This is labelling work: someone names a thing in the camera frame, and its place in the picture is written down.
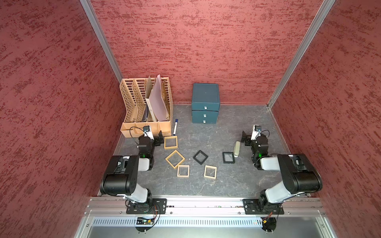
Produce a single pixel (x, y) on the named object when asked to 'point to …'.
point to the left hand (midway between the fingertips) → (154, 134)
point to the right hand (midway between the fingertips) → (249, 133)
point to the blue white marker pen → (175, 126)
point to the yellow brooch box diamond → (174, 159)
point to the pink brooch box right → (210, 167)
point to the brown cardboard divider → (149, 87)
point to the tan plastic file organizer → (148, 101)
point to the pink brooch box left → (183, 176)
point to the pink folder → (156, 99)
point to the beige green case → (236, 149)
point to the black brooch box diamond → (203, 153)
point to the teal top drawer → (206, 106)
